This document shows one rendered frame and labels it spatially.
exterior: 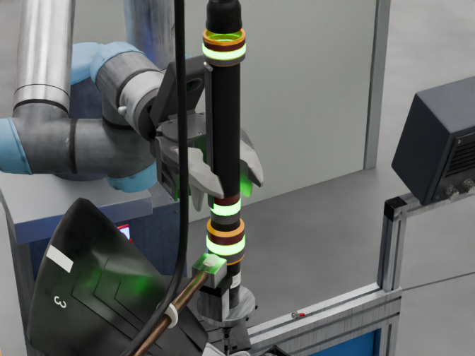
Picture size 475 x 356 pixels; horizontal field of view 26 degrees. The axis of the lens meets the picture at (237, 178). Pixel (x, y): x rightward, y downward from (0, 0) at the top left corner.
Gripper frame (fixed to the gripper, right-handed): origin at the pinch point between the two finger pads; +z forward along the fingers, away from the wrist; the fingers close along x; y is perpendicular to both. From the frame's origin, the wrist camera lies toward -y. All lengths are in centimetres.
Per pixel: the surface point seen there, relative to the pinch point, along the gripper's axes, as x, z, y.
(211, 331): -2.2, -11.4, 32.0
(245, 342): -5.2, -7.4, 31.9
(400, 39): -227, -266, 149
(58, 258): 19.4, -4.2, 6.7
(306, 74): -123, -182, 103
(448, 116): -59, -35, 26
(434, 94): -60, -41, 25
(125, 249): 10.5, -7.6, 11.0
